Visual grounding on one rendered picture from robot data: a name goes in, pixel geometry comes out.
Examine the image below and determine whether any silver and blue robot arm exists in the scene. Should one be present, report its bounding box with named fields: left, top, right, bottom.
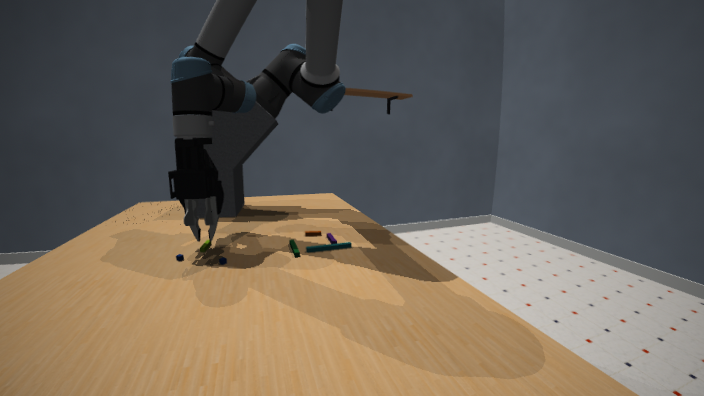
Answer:
left=171, top=0, right=346, bottom=140

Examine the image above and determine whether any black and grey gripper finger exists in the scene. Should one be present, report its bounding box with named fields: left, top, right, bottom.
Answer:
left=179, top=199, right=201, bottom=242
left=204, top=180, right=224, bottom=241

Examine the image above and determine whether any turquoise rod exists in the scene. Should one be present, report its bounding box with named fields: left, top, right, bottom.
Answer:
left=306, top=242, right=351, bottom=253

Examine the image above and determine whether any lime green rod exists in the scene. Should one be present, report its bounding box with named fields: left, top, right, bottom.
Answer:
left=200, top=240, right=212, bottom=252

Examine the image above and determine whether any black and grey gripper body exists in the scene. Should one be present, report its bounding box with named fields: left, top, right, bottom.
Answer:
left=168, top=138, right=218, bottom=199

